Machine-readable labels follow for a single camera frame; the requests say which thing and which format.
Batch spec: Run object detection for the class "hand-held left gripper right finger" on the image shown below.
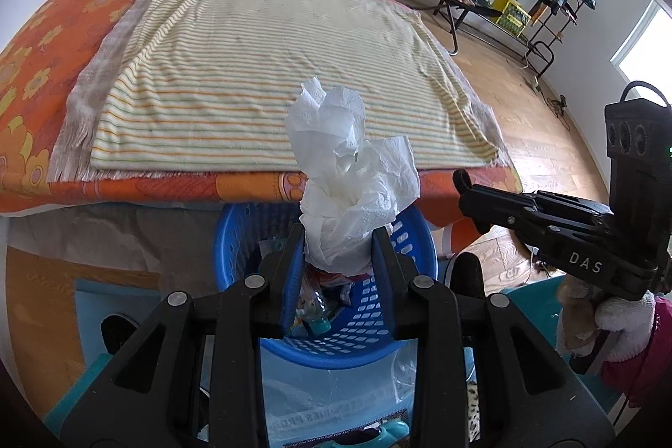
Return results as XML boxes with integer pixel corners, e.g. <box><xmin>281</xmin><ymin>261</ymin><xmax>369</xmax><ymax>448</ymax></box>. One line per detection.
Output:
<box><xmin>370</xmin><ymin>226</ymin><xmax>615</xmax><ymax>448</ymax></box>

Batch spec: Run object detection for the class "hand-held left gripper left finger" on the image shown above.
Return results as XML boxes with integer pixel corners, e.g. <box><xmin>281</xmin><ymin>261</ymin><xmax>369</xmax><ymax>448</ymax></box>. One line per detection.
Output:
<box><xmin>60</xmin><ymin>223</ymin><xmax>308</xmax><ymax>448</ymax></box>

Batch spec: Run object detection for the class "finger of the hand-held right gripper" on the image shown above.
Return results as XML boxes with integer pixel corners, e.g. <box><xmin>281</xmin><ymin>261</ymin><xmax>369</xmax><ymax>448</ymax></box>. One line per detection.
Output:
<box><xmin>453</xmin><ymin>169</ymin><xmax>579</xmax><ymax>245</ymax></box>
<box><xmin>520</xmin><ymin>190</ymin><xmax>616</xmax><ymax>229</ymax></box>

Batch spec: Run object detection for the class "clear plastic bottle teal cap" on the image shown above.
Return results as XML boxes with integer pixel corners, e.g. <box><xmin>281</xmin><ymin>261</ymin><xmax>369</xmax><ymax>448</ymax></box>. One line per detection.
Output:
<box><xmin>297</xmin><ymin>288</ymin><xmax>333</xmax><ymax>334</ymax></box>

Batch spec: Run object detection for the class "blue plastic basket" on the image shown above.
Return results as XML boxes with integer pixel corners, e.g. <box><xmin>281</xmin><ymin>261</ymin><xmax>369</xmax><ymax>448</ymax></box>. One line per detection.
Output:
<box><xmin>214</xmin><ymin>202</ymin><xmax>438</xmax><ymax>370</ymax></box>

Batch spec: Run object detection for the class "white tissue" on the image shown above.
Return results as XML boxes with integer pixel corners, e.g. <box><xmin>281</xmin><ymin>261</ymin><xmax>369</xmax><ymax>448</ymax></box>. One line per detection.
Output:
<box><xmin>285</xmin><ymin>77</ymin><xmax>421</xmax><ymax>277</ymax></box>

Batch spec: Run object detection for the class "person's right forearm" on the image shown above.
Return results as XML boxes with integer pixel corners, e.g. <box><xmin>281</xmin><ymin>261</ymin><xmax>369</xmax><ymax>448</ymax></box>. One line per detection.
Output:
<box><xmin>603</xmin><ymin>296</ymin><xmax>672</xmax><ymax>403</ymax></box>

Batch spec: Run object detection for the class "person's right hand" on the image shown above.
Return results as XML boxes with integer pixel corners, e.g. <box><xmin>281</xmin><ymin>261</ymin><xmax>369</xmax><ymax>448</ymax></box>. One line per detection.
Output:
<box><xmin>556</xmin><ymin>280</ymin><xmax>658</xmax><ymax>359</ymax></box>

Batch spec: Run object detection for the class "black shoe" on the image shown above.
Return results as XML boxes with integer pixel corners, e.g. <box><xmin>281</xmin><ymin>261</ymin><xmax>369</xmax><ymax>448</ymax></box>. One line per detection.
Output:
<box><xmin>451</xmin><ymin>253</ymin><xmax>487</xmax><ymax>303</ymax></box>
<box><xmin>100</xmin><ymin>314</ymin><xmax>140</xmax><ymax>357</ymax></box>

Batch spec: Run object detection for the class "window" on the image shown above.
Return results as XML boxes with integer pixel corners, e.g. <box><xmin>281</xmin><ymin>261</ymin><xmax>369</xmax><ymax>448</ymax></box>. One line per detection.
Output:
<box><xmin>612</xmin><ymin>0</ymin><xmax>672</xmax><ymax>102</ymax></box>

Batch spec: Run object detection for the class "teal floor mat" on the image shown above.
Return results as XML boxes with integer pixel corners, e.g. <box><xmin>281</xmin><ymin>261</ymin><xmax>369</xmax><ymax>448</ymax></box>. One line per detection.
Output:
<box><xmin>501</xmin><ymin>284</ymin><xmax>623</xmax><ymax>420</ymax></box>

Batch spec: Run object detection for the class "yellow crate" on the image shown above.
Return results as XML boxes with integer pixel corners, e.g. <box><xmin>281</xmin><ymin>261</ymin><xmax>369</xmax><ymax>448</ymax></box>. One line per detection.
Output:
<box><xmin>491</xmin><ymin>0</ymin><xmax>531</xmax><ymax>37</ymax></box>

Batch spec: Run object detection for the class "striped yellow cloth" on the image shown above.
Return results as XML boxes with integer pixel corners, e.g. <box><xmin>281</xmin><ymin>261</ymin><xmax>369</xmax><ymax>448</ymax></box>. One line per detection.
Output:
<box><xmin>90</xmin><ymin>0</ymin><xmax>499</xmax><ymax>173</ymax></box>

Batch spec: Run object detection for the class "beige fringed towel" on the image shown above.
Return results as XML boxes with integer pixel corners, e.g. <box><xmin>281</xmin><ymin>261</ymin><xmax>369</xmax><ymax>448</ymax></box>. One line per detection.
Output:
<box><xmin>50</xmin><ymin>0</ymin><xmax>520</xmax><ymax>183</ymax></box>

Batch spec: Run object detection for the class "orange floral blanket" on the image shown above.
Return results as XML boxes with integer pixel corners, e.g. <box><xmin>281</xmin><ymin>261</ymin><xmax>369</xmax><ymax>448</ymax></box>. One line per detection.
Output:
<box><xmin>0</xmin><ymin>0</ymin><xmax>526</xmax><ymax>218</ymax></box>

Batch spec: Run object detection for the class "black floor cable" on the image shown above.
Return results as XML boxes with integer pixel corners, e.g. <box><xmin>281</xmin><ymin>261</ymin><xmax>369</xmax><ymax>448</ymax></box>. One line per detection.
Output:
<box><xmin>546</xmin><ymin>94</ymin><xmax>573</xmax><ymax>131</ymax></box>

